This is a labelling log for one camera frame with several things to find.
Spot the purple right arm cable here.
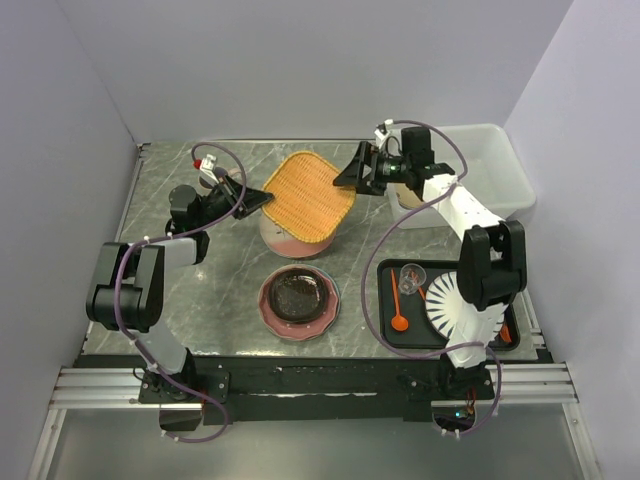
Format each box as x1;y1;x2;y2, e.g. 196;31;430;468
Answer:
360;118;503;437

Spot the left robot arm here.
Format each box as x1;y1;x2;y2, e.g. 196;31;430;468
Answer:
86;169;275;402

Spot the orange plastic spoon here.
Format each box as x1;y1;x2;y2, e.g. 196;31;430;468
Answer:
390;270;409;332

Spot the black serving tray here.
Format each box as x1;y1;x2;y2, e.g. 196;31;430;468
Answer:
375;257;521;352

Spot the aluminium frame rail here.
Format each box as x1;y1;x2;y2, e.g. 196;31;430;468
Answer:
49;364;579;410

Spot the cream plate with red marks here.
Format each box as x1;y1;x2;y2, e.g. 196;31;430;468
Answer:
389;184;423;210

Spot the white plate with blue stripes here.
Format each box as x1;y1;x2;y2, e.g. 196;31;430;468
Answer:
425;271;507;345

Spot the black speckled square plate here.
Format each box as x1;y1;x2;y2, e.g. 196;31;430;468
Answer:
268;268;328;324

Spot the clear plastic cup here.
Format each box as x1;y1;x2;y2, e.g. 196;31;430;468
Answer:
398;263;427;295

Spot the orange utensil under arm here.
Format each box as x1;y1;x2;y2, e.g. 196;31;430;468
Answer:
499;324;512;344

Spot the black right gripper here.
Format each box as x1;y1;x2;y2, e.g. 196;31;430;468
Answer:
332;142;411;197

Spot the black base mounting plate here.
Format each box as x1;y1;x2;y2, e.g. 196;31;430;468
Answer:
137;355;497;434

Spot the white plastic bin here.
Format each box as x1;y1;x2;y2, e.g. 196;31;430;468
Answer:
386;124;536;229

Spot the beige ceramic mug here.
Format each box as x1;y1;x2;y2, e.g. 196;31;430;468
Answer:
199;167;241;190

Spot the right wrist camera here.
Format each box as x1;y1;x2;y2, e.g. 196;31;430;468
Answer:
374;154;407;183

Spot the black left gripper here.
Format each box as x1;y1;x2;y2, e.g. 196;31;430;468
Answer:
196;174;274;230

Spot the pink scalloped plate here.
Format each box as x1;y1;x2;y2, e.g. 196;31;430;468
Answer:
257;264;335;342

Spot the woven orange bamboo tray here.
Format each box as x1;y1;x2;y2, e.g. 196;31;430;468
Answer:
262;151;356;244

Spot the light blue plate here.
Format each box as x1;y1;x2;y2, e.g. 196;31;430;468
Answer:
319;269;341;321

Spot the pink and cream plate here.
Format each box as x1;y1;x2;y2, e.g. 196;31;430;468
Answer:
259;215;335;259

